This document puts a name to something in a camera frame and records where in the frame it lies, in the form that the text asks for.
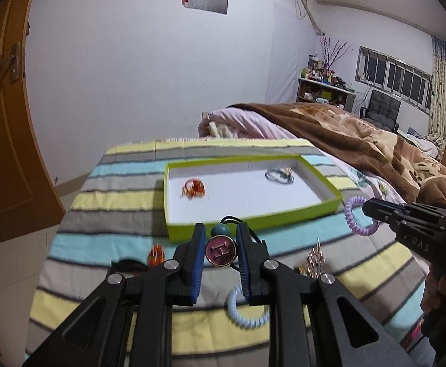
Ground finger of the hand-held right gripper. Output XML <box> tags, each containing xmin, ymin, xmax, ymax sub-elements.
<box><xmin>362</xmin><ymin>198</ymin><xmax>446</xmax><ymax>222</ymax></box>
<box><xmin>374</xmin><ymin>214</ymin><xmax>446</xmax><ymax>238</ymax></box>

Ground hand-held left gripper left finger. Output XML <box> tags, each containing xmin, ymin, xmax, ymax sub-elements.
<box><xmin>22</xmin><ymin>222</ymin><xmax>208</xmax><ymax>367</ymax></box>

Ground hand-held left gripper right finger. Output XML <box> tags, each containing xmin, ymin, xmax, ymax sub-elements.
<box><xmin>236</xmin><ymin>222</ymin><xmax>418</xmax><ymax>367</ymax></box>

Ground maroon button hair tie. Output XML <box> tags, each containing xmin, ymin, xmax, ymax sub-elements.
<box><xmin>204</xmin><ymin>216</ymin><xmax>269</xmax><ymax>272</ymax></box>

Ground purple spiral hair tie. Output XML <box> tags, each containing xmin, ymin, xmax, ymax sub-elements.
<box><xmin>344</xmin><ymin>196</ymin><xmax>378</xmax><ymax>238</ymax></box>

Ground orange beaded ornament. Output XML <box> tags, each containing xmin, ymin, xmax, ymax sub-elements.
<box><xmin>147</xmin><ymin>244</ymin><xmax>167</xmax><ymax>268</ymax></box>

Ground light blue spiral hair tie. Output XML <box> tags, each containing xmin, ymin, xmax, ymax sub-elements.
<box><xmin>227</xmin><ymin>285</ymin><xmax>271</xmax><ymax>331</ymax></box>

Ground green shallow cardboard box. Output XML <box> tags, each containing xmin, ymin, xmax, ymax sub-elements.
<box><xmin>164</xmin><ymin>154</ymin><xmax>344</xmax><ymax>243</ymax></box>

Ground black wrist band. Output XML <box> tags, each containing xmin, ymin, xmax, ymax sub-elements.
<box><xmin>110</xmin><ymin>259</ymin><xmax>147</xmax><ymax>276</ymax></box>

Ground gold chain hair clip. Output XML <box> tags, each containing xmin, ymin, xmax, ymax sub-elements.
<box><xmin>297</xmin><ymin>238</ymin><xmax>326</xmax><ymax>280</ymax></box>

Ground person's right hand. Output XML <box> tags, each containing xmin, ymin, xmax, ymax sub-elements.
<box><xmin>421</xmin><ymin>265</ymin><xmax>446</xmax><ymax>315</ymax></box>

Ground white cloth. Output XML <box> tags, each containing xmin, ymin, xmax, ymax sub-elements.
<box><xmin>399</xmin><ymin>128</ymin><xmax>442</xmax><ymax>157</ymax></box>

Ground brown patterned blanket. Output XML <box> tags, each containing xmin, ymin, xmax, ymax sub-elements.
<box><xmin>227</xmin><ymin>102</ymin><xmax>446</xmax><ymax>211</ymax></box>

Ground black office chair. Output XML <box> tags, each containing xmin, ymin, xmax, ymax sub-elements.
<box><xmin>360</xmin><ymin>90</ymin><xmax>401</xmax><ymax>132</ymax></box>

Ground striped blanket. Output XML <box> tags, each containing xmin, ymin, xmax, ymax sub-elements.
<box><xmin>24</xmin><ymin>138</ymin><xmax>430</xmax><ymax>367</ymax></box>

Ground wooden shelf with bottles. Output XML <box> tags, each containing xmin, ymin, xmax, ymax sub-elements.
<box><xmin>297</xmin><ymin>76</ymin><xmax>355</xmax><ymax>109</ymax></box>

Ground patterned curtain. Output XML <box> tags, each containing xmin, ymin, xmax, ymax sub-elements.
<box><xmin>429</xmin><ymin>36</ymin><xmax>446</xmax><ymax>161</ymax></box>

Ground barred window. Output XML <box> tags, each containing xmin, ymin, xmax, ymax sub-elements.
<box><xmin>356</xmin><ymin>46</ymin><xmax>433</xmax><ymax>113</ymax></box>

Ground group of bottles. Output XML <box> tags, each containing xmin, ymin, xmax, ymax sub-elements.
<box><xmin>301</xmin><ymin>54</ymin><xmax>346</xmax><ymax>85</ymax></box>

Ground purple blossom branches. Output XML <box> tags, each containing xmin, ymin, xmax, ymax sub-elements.
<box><xmin>320</xmin><ymin>37</ymin><xmax>351</xmax><ymax>71</ymax></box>

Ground wrapped air conditioner pipe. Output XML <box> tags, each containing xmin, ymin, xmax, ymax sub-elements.
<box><xmin>293</xmin><ymin>0</ymin><xmax>325</xmax><ymax>35</ymax></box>

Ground orange wooden door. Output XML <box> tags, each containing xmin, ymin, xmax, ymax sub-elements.
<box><xmin>0</xmin><ymin>0</ymin><xmax>67</xmax><ymax>245</ymax></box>

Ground metal door latch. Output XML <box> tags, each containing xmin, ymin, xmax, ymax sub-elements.
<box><xmin>9</xmin><ymin>42</ymin><xmax>27</xmax><ymax>83</ymax></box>

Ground red cord beaded ornament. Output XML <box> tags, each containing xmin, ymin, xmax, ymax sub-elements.
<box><xmin>182</xmin><ymin>178</ymin><xmax>207</xmax><ymax>200</ymax></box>

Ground grey hair ties with flower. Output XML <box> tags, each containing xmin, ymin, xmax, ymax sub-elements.
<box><xmin>265</xmin><ymin>166</ymin><xmax>295</xmax><ymax>185</ymax></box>

